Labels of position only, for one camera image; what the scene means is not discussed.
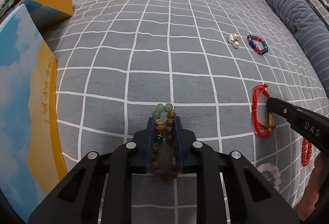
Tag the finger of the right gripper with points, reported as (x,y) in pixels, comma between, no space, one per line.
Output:
(282,110)

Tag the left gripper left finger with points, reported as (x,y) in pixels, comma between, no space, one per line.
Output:
(99,187)

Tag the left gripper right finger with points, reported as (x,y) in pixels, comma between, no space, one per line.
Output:
(229,188)

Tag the white pearl cluster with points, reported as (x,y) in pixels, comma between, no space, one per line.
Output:
(233,40)

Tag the blue yellow cardboard box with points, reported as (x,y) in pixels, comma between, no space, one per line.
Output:
(32,162)

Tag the blue striped pillow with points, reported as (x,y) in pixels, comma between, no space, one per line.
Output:
(309,30)

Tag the grey checked bed sheet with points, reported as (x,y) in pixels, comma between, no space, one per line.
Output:
(118,59)

